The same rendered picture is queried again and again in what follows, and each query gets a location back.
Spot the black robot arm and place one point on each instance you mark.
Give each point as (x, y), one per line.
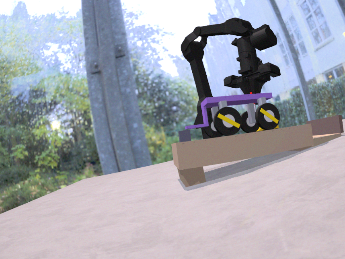
(251, 39)

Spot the tan wooden ramp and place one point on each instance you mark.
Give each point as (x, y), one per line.
(191, 156)

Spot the purple wheeled trolley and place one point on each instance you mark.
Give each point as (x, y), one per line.
(227, 121)

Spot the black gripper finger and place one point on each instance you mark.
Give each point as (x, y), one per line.
(244, 86)
(256, 84)

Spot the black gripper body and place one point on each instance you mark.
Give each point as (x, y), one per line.
(249, 68)

